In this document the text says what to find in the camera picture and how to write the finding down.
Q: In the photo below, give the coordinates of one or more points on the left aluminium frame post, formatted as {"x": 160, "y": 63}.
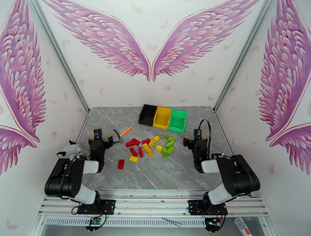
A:
{"x": 56, "y": 49}

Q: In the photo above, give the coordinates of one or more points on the right small circuit board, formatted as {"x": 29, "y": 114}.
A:
{"x": 213, "y": 221}

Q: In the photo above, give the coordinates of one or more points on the yellow plastic bin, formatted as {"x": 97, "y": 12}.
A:
{"x": 162, "y": 119}

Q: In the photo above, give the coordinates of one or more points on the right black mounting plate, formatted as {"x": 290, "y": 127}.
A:
{"x": 194, "y": 206}

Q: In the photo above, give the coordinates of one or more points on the right aluminium frame post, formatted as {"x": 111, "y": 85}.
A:
{"x": 247, "y": 48}

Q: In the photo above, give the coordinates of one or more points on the left small circuit board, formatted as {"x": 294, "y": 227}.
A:
{"x": 95, "y": 221}

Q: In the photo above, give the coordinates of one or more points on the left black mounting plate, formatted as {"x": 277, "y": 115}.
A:
{"x": 109, "y": 206}

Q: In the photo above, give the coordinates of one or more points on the black mounting plate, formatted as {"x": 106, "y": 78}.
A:
{"x": 109, "y": 206}
{"x": 194, "y": 206}

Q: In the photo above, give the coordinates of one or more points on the small circuit board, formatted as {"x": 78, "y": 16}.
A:
{"x": 213, "y": 221}
{"x": 95, "y": 221}

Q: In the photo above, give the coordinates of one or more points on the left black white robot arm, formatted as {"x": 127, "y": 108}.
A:
{"x": 63, "y": 179}

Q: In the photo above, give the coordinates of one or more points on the green plastic bin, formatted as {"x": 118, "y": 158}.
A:
{"x": 177, "y": 121}

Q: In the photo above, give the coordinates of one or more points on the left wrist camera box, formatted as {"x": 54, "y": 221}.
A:
{"x": 98, "y": 134}

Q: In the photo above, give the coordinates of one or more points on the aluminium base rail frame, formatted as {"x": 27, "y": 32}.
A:
{"x": 150, "y": 203}

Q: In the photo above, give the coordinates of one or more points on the orange pen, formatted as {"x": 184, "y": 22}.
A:
{"x": 125, "y": 131}

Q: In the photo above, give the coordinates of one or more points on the grey white plush husky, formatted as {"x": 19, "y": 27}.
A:
{"x": 73, "y": 150}

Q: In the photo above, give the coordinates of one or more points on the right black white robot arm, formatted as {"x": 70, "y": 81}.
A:
{"x": 238, "y": 177}

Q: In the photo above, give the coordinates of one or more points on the black plastic bin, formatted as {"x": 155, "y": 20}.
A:
{"x": 147, "y": 116}

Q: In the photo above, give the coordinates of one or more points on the left aluminium table edge rail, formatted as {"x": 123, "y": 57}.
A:
{"x": 82, "y": 127}

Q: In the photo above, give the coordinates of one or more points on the aluminium frame post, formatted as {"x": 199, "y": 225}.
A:
{"x": 247, "y": 48}
{"x": 56, "y": 49}

